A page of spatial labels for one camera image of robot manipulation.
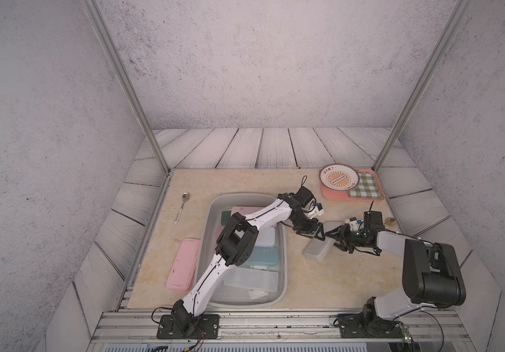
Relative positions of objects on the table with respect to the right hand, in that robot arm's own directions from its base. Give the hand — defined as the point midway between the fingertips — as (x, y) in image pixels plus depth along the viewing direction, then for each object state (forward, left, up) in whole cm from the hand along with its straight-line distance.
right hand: (329, 235), depth 90 cm
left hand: (-2, +3, 0) cm, 4 cm away
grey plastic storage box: (-18, +28, -2) cm, 33 cm away
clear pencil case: (-22, +40, -3) cm, 46 cm away
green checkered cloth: (+30, -26, -4) cm, 39 cm away
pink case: (-15, +57, -1) cm, 59 cm away
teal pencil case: (-8, +27, -2) cm, 28 cm away
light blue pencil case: (0, +25, -2) cm, 25 cm away
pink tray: (+26, -6, -6) cm, 27 cm away
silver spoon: (+21, +65, -2) cm, 68 cm away
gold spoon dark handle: (+9, -29, -4) cm, 31 cm away
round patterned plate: (+35, -12, -3) cm, 38 cm away
